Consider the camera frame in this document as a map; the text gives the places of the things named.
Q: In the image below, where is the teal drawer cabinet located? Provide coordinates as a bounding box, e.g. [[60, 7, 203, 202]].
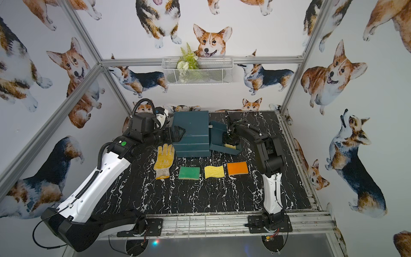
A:
[[173, 111, 211, 158]]

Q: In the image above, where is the green beige sponge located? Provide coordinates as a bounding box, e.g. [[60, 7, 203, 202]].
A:
[[178, 167, 200, 181]]

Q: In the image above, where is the white wire wall basket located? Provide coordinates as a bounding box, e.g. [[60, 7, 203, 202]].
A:
[[162, 57, 234, 85]]

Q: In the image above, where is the yellow green sponge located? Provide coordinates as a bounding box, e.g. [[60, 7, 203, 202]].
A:
[[204, 166, 225, 179]]

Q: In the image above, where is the plain yellow rectangular sponge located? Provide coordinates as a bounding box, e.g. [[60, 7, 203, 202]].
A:
[[224, 144, 237, 149]]

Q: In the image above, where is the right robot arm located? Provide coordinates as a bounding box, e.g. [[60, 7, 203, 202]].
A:
[[223, 111, 289, 233]]

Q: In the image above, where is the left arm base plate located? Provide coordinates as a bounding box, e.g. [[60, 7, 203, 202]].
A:
[[117, 217, 163, 237]]

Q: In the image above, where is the artificial fern with flower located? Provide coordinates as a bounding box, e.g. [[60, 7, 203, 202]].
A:
[[177, 43, 199, 82]]

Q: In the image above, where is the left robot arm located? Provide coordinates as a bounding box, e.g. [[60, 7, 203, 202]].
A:
[[41, 107, 186, 252]]

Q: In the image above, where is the orange sponge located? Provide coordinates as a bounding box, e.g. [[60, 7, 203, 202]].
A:
[[227, 162, 249, 176]]

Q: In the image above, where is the yellow work glove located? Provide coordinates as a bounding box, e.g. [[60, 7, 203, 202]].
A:
[[154, 143, 174, 180]]

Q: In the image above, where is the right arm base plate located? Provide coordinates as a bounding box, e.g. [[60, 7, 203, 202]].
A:
[[245, 213, 293, 234]]

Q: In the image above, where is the aluminium front rail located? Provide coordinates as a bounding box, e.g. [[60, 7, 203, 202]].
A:
[[97, 211, 336, 240]]

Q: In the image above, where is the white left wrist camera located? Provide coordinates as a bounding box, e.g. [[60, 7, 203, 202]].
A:
[[155, 107, 169, 128]]

